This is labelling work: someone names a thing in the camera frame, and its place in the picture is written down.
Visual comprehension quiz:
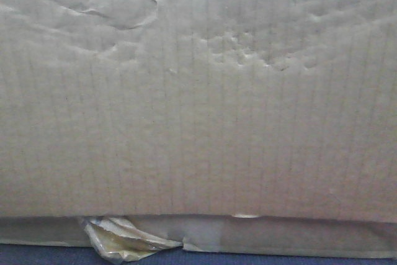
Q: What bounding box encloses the brown cardboard box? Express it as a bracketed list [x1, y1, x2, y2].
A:
[1, 0, 396, 258]

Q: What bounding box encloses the peeling clear packing tape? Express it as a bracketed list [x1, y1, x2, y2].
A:
[78, 217, 183, 264]

